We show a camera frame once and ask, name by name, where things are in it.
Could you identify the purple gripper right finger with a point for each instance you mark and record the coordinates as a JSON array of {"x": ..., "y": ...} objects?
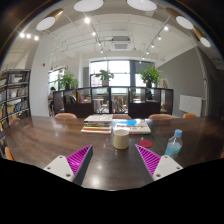
[{"x": 157, "y": 166}]

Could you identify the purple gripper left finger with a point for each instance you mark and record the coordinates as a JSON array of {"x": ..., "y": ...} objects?
[{"x": 73, "y": 167}]

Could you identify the clear water bottle blue cap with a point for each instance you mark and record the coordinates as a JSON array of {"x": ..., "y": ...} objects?
[{"x": 174, "y": 144}]

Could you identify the red round coaster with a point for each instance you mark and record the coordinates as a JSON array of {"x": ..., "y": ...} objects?
[{"x": 145, "y": 143}]

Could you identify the magazine with blue cover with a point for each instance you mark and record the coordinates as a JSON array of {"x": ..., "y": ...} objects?
[{"x": 133, "y": 126}]

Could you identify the cream ceramic cup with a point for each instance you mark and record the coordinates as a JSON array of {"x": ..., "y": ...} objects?
[{"x": 121, "y": 139}]

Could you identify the stack of books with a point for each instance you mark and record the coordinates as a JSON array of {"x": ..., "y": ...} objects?
[{"x": 98, "y": 124}]

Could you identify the orange chair centre right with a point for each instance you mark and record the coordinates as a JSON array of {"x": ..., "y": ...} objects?
[{"x": 160, "y": 116}]

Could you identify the orange chair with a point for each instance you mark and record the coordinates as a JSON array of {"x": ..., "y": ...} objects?
[
  {"x": 160, "y": 116},
  {"x": 189, "y": 115},
  {"x": 121, "y": 116},
  {"x": 66, "y": 115},
  {"x": 9, "y": 154}
]

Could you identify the orange chair far left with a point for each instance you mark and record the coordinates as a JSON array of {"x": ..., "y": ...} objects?
[{"x": 66, "y": 115}]

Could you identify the orange chair far right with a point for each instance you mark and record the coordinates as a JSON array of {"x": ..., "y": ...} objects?
[{"x": 189, "y": 115}]

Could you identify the dark open shelf divider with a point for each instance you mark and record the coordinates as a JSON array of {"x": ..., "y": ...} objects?
[{"x": 137, "y": 102}]

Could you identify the orange chair left side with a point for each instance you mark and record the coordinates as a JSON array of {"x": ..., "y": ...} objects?
[{"x": 9, "y": 154}]

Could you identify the left potted plant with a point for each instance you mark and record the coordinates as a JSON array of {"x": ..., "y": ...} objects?
[{"x": 68, "y": 81}]

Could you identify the potted plant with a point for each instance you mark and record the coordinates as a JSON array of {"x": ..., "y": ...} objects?
[
  {"x": 105, "y": 76},
  {"x": 150, "y": 76},
  {"x": 68, "y": 81}
]

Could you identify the right potted plant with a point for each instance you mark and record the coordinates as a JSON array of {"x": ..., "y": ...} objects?
[{"x": 150, "y": 76}]

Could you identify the middle potted plant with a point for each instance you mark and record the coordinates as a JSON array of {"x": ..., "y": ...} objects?
[{"x": 105, "y": 76}]

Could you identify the bookshelf with books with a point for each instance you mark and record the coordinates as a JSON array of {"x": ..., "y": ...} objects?
[{"x": 14, "y": 100}]

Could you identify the ceiling air conditioner unit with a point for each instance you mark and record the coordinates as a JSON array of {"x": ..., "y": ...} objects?
[{"x": 120, "y": 43}]

